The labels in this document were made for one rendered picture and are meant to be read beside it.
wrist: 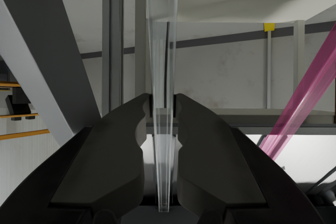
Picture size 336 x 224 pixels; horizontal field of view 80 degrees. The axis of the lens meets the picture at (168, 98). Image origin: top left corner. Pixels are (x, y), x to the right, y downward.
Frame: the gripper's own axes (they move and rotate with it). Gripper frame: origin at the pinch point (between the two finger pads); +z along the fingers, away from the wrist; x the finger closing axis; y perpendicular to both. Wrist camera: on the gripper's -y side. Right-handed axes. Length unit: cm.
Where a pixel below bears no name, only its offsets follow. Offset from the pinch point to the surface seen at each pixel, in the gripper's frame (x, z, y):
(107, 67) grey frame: -12.8, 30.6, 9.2
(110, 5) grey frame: -12.3, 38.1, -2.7
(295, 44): 56, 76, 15
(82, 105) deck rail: -8.0, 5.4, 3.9
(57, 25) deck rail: -8.0, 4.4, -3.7
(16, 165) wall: -416, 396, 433
